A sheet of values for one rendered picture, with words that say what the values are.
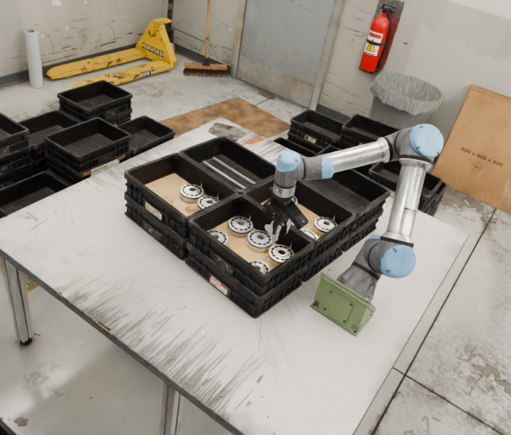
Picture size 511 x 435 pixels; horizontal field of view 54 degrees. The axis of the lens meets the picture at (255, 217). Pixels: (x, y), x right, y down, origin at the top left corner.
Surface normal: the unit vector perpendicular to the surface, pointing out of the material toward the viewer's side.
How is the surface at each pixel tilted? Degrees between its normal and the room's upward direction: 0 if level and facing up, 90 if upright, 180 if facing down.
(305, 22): 90
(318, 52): 90
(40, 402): 0
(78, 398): 0
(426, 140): 47
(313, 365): 0
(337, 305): 90
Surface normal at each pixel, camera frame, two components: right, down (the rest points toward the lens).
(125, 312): 0.15, -0.79
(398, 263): 0.18, 0.18
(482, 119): -0.54, 0.29
